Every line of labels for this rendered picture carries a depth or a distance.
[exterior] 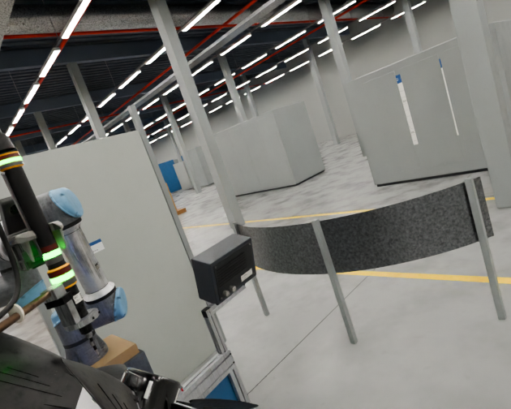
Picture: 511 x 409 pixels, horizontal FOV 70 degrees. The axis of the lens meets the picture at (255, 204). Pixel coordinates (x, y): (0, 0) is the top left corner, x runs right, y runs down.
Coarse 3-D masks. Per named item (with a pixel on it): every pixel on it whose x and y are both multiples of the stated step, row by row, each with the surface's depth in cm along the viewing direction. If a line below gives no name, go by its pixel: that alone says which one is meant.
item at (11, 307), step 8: (0, 224) 63; (0, 232) 63; (8, 248) 63; (8, 256) 64; (16, 264) 64; (16, 272) 64; (16, 280) 63; (16, 288) 63; (16, 296) 62; (8, 304) 60; (16, 304) 61; (0, 312) 58; (8, 312) 61
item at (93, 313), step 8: (56, 288) 70; (64, 288) 72; (56, 296) 69; (64, 296) 70; (72, 296) 73; (48, 304) 70; (56, 304) 70; (64, 304) 71; (72, 304) 73; (64, 312) 72; (72, 312) 72; (88, 312) 77; (96, 312) 76; (64, 320) 72; (72, 320) 72; (80, 320) 73; (88, 320) 74; (64, 328) 74; (72, 328) 72
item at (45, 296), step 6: (42, 294) 68; (48, 294) 68; (36, 300) 66; (42, 300) 67; (24, 306) 63; (30, 306) 64; (36, 306) 65; (24, 312) 62; (6, 318) 59; (12, 318) 60; (18, 318) 61; (0, 324) 57; (6, 324) 58; (12, 324) 60; (0, 330) 57
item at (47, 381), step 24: (0, 336) 71; (0, 360) 65; (24, 360) 68; (48, 360) 70; (0, 384) 62; (24, 384) 64; (48, 384) 66; (72, 384) 69; (0, 408) 58; (24, 408) 61; (48, 408) 63; (72, 408) 65
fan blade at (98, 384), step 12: (72, 372) 44; (84, 372) 47; (96, 372) 51; (84, 384) 44; (96, 384) 47; (108, 384) 52; (120, 384) 58; (96, 396) 44; (108, 396) 47; (120, 396) 52; (132, 396) 60; (108, 408) 44; (120, 408) 48; (132, 408) 54
